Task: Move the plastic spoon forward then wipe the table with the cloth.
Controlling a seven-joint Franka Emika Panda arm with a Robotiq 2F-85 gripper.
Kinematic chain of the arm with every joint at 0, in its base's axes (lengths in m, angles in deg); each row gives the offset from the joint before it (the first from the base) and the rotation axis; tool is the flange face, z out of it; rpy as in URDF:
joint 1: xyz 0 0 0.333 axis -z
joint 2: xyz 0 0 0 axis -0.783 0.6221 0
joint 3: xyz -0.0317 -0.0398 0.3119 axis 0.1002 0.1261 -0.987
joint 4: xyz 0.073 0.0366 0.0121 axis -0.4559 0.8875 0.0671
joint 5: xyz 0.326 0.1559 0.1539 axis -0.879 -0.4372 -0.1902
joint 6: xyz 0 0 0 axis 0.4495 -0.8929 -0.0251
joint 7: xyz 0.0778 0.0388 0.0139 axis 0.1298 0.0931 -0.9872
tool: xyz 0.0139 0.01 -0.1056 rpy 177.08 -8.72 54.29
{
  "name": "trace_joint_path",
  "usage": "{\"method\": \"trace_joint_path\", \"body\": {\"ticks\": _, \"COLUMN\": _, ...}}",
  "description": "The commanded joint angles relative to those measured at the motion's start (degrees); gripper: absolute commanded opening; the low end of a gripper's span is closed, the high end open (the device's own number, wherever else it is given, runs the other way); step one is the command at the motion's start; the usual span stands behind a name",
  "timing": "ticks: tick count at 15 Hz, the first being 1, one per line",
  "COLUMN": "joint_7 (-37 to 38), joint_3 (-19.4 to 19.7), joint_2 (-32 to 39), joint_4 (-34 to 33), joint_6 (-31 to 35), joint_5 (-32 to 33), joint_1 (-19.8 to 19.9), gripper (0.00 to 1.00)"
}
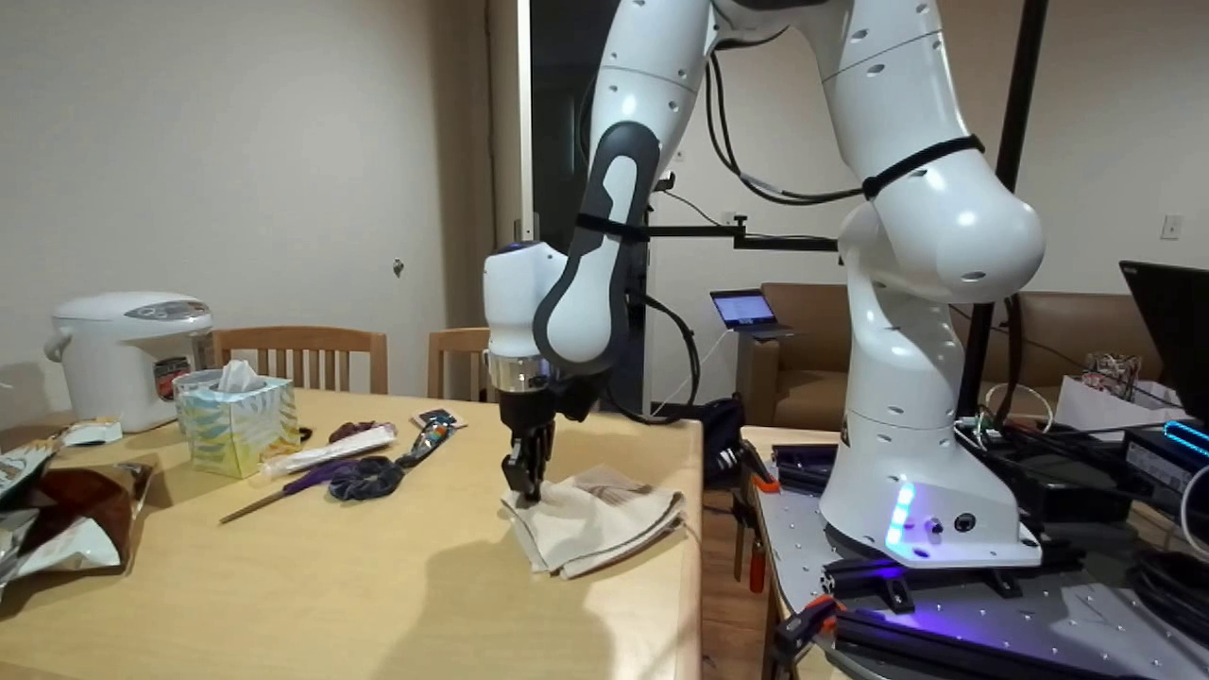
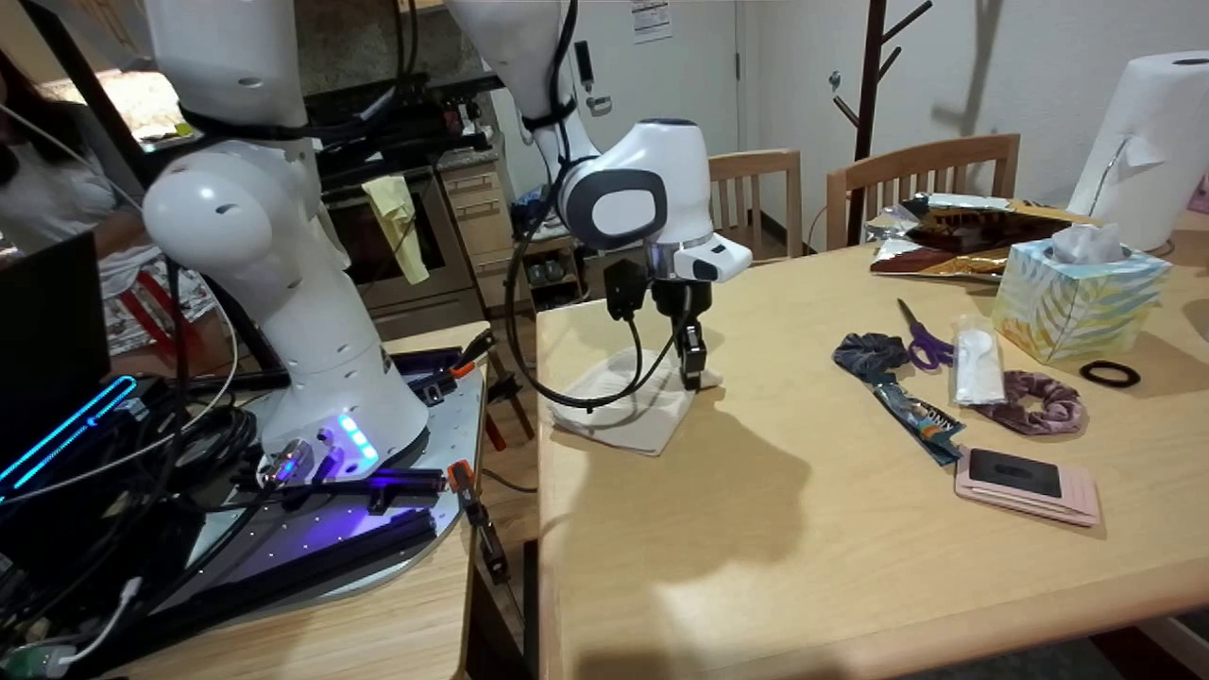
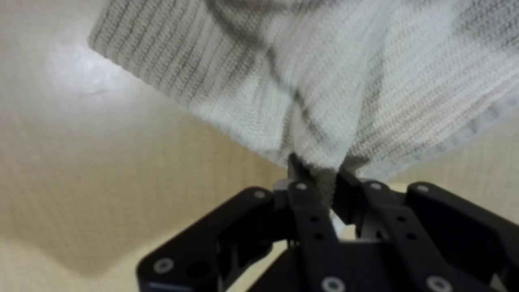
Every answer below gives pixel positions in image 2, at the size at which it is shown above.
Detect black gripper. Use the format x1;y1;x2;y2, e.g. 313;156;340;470
602;256;721;394

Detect beige striped cloth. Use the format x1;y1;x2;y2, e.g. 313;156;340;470
549;347;729;457

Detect hanging yellow cloth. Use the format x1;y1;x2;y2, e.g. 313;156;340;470
360;168;433;288

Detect wooden slat back chair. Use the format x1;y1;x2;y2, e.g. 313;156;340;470
825;127;1023;253
708;143;810;259

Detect silver foil wrapper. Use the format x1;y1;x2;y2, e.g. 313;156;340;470
867;200;1011;282

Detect KIND snack bar wrapper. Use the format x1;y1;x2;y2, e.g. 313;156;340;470
874;368;971;470

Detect dark coat rack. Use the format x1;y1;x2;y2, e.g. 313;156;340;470
828;0;941;250

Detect brown paper bag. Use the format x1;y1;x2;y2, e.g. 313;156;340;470
904;200;1090;256

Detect black shelf unit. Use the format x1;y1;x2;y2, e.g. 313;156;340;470
300;68;534;317

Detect maroon patterned scrunchie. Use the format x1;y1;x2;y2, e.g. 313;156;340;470
980;367;1090;436

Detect metal robot mounting plate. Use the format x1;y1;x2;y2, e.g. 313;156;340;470
146;353;499;609

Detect pink framed small device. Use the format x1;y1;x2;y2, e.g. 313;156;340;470
952;442;1108;528

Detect striped tissue box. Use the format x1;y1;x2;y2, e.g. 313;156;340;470
989;224;1175;368

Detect white electric water boiler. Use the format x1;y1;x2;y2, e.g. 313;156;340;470
1067;50;1209;253

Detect blue lit black device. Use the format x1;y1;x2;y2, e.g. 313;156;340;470
0;368;146;501

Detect black computer monitor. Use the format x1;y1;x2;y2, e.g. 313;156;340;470
0;231;114;463

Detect seated dark haired person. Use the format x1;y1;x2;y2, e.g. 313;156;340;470
0;50;124;256

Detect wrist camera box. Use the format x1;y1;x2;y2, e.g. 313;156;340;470
664;232;756;282

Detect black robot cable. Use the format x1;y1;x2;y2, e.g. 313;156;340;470
504;0;684;411

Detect purple handled scissors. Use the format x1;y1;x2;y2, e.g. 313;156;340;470
896;295;971;375

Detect thin black hair tie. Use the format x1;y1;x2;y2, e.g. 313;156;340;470
1078;353;1144;394

